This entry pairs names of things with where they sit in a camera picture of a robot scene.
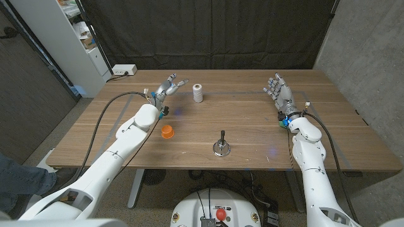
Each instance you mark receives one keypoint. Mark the person's leg in jeans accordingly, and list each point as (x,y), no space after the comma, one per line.
(22,179)

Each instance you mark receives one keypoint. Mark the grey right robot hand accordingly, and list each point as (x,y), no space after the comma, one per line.
(285,96)

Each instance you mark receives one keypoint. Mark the black round grille disc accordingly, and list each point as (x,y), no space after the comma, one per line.
(153,176)

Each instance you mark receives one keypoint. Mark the black floor power strip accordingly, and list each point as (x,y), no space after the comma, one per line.
(271,218)

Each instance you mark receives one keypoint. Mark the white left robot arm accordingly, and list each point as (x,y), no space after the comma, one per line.
(104,167)

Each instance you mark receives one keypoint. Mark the grey table leg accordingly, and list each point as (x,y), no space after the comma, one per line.
(135,189)
(296,192)

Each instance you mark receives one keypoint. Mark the white shelf cabinet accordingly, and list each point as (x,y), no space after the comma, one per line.
(60,41)

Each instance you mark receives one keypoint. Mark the white robot torso base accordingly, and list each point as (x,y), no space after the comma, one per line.
(214,205)

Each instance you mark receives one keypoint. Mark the orange plastic cup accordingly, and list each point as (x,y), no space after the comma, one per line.
(167,132)

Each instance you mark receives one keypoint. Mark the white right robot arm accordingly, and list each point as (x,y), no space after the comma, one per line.
(315,189)

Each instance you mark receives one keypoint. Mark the black backdrop stand pole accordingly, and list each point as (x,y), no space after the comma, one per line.
(94,38)

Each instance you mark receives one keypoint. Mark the cardboard box on shelf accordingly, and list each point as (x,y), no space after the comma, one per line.
(88,42)

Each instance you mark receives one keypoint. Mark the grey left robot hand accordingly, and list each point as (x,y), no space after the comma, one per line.
(164,91)

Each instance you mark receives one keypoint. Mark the white power strip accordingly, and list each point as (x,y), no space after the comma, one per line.
(123,69)

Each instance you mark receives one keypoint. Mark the red emergency stop button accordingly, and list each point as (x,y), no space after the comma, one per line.
(221,214)

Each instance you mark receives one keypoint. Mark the black backdrop curtain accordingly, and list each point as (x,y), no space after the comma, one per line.
(208,31)

